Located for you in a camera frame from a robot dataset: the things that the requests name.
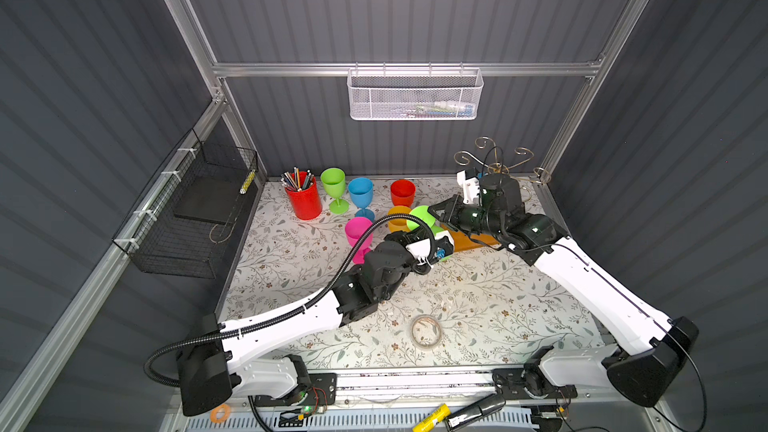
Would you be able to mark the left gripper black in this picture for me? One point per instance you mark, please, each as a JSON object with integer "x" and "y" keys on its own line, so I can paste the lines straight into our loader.
{"x": 403, "y": 238}

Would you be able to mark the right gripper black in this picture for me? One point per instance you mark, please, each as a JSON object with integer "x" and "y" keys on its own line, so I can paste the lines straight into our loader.
{"x": 451, "y": 205}

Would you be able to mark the yellow wine glass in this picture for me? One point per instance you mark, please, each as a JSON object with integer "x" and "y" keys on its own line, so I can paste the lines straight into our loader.
{"x": 398, "y": 224}

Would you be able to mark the green wine glass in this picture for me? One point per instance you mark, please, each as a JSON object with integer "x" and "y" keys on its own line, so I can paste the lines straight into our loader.
{"x": 423, "y": 219}
{"x": 334, "y": 183}

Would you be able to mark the red wine glass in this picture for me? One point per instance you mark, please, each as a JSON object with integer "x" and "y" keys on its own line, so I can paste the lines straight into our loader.
{"x": 402, "y": 193}

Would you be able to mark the pink wine glass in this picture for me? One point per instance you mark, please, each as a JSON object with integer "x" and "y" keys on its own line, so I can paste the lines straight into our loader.
{"x": 354, "y": 229}

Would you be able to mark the gold rack with orange base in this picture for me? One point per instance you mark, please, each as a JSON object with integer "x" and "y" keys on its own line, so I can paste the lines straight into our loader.
{"x": 493, "y": 162}

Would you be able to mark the blue wine glass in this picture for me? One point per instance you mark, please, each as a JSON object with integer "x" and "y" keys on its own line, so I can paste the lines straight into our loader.
{"x": 361, "y": 192}

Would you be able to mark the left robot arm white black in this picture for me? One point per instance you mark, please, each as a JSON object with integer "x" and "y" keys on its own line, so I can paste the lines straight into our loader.
{"x": 223, "y": 360}

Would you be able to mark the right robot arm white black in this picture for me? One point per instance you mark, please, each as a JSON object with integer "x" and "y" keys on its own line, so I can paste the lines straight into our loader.
{"x": 650, "y": 349}

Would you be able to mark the clear tape roll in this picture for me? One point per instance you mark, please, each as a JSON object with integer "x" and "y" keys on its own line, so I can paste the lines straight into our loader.
{"x": 426, "y": 332}

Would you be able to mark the floral table mat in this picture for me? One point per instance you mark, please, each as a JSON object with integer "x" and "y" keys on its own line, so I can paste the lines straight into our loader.
{"x": 493, "y": 308}

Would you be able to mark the red pencil cup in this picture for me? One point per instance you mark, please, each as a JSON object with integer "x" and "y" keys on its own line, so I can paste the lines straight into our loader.
{"x": 301, "y": 189}

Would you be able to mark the yellow marker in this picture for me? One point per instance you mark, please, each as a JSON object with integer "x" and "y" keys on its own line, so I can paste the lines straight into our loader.
{"x": 432, "y": 420}

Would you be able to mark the black handheld device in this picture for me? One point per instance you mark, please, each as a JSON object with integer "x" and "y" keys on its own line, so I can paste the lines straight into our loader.
{"x": 474, "y": 412}

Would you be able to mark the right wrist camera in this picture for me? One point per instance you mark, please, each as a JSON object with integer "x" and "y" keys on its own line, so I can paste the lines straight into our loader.
{"x": 470, "y": 186}

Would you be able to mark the white wire mesh basket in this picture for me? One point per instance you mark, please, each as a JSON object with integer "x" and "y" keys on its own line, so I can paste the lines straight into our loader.
{"x": 414, "y": 93}

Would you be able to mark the black wire basket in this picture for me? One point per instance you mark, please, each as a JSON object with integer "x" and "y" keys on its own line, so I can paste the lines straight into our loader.
{"x": 194, "y": 212}

